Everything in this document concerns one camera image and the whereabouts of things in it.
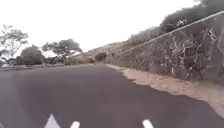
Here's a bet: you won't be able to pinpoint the robot's own part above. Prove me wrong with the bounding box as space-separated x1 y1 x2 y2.
69 120 81 128
142 119 155 128

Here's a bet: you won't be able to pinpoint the grey stone wall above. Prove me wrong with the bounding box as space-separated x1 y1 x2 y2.
104 10 224 84

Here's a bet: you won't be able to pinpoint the dry brown hillside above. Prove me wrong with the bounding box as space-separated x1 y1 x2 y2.
68 41 129 65

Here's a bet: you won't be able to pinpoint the dark bush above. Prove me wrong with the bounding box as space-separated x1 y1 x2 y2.
94 52 108 63

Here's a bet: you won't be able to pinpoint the round dark green tree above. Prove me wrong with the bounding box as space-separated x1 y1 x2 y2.
19 45 46 66

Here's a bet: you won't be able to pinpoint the broad flat-topped tree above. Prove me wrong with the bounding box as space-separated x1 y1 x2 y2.
42 38 84 64

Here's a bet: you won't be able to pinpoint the bushes above stone wall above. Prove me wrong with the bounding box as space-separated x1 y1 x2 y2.
124 0 224 46

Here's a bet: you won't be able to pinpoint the dark asphalt road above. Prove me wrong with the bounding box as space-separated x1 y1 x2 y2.
0 63 224 128

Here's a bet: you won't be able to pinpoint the pale dirt verge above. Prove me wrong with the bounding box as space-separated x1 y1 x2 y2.
105 63 224 119

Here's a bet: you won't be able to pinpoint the tree with thin branches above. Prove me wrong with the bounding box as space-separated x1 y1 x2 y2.
0 24 29 61

